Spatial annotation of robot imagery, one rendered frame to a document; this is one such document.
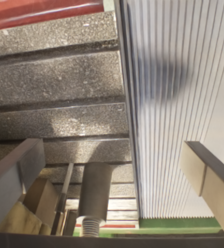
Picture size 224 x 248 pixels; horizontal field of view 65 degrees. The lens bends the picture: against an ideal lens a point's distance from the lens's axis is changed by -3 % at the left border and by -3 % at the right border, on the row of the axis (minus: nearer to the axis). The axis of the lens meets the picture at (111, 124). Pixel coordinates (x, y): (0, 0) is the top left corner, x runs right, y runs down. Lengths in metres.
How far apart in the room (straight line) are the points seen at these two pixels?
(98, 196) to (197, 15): 0.40
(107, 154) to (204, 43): 0.32
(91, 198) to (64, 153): 0.13
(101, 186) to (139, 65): 0.28
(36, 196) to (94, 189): 0.20
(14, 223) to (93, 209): 0.16
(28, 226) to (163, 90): 0.39
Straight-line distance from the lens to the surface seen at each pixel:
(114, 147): 0.44
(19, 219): 0.40
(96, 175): 0.47
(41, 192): 0.59
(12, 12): 0.36
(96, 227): 0.44
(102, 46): 0.32
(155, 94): 0.41
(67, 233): 0.80
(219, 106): 0.48
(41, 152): 0.17
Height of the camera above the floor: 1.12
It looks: 48 degrees down
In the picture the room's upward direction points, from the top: 175 degrees counter-clockwise
